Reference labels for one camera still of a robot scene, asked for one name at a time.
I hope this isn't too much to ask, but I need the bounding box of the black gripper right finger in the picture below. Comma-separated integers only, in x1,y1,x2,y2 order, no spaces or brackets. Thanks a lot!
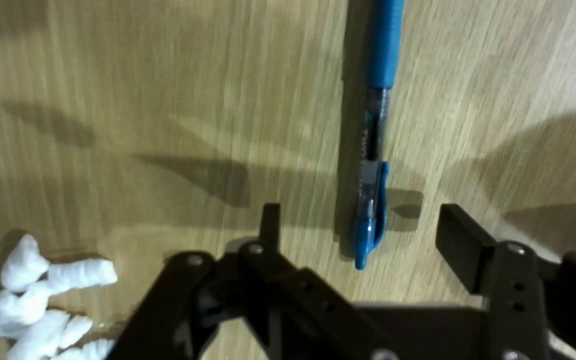
433,202,576,360

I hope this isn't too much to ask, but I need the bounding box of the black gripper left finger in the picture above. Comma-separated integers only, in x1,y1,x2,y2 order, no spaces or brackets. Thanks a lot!
104,202,396,360

